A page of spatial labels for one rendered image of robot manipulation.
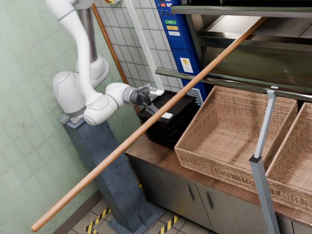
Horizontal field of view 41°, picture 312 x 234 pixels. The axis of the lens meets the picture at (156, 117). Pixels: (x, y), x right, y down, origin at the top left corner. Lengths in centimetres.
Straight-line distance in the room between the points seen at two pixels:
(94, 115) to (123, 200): 98
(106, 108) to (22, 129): 97
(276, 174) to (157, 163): 78
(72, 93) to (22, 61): 52
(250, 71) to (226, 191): 68
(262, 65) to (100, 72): 94
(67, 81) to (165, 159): 77
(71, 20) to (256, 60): 101
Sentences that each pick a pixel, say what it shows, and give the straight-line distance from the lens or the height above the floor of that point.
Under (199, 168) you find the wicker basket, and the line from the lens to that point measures 242.
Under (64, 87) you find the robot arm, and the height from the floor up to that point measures 122.
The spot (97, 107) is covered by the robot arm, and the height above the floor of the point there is 124.
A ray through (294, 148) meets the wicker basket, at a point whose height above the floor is 68.
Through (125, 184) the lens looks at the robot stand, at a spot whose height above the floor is 40.
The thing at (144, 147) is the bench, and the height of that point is 58.
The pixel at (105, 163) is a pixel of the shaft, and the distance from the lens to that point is 176.
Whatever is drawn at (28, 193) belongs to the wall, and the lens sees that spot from 309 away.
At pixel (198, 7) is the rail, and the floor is 144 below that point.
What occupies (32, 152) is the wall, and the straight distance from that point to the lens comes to 300.
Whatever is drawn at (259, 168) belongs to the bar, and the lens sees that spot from 190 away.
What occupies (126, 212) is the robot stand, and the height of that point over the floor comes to 21.
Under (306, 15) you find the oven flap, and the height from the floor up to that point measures 141.
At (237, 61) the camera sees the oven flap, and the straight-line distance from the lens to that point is 245.
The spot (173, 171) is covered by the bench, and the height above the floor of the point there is 58.
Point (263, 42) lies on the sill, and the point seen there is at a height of 117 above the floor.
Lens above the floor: 222
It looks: 33 degrees down
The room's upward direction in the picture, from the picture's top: 22 degrees counter-clockwise
